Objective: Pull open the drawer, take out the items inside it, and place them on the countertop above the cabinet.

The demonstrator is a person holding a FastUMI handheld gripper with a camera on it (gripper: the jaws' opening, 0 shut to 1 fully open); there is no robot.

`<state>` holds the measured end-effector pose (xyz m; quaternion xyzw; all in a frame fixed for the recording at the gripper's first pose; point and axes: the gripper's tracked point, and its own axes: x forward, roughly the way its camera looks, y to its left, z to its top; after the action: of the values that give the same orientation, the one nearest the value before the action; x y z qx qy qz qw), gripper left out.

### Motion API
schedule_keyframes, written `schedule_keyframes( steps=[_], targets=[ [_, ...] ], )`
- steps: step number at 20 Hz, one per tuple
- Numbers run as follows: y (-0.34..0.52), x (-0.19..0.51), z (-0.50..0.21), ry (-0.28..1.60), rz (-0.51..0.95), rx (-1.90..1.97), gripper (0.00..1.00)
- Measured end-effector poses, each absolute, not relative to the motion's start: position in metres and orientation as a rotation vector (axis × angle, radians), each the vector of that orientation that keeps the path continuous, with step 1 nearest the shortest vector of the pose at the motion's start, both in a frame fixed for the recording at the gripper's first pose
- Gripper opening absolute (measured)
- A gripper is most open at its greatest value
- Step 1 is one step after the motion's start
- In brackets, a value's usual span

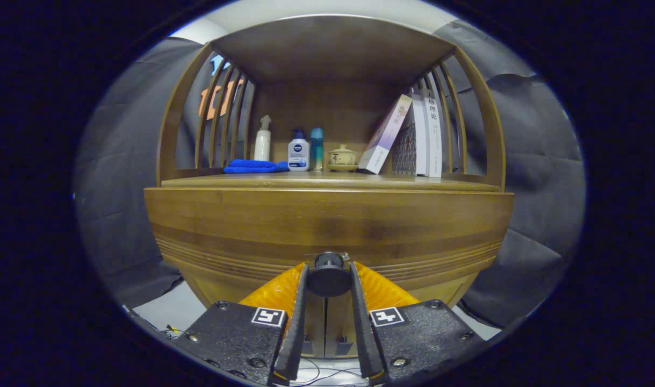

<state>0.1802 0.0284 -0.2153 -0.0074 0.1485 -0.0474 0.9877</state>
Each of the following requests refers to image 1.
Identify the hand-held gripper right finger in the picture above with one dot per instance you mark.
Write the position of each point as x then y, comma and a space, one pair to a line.
362, 333

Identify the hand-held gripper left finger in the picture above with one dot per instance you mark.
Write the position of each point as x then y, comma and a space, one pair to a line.
297, 333

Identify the black round drawer knob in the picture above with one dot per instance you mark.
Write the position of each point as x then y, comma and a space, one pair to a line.
329, 277

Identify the brown wooden drawer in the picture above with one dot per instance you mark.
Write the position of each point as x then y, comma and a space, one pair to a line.
327, 215

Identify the wooden countertop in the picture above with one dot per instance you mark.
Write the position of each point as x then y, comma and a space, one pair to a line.
327, 180

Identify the brown wooden cabinet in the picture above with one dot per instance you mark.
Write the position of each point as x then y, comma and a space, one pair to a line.
332, 48

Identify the blue folded cloth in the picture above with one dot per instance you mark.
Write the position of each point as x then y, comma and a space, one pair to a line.
252, 166

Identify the beige lidded ceramic teacup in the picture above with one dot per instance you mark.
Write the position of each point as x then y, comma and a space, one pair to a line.
342, 157

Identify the white lotion bottle blue cap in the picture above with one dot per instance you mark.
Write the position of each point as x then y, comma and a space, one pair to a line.
298, 153

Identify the teal slim bottle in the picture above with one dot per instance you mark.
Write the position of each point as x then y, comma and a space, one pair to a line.
316, 148

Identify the white book patterned cover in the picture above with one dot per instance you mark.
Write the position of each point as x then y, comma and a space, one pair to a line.
405, 145

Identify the white pump bottle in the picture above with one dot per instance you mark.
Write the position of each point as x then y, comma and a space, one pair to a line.
262, 142

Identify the purple and white book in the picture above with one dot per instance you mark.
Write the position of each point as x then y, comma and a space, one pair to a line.
383, 137

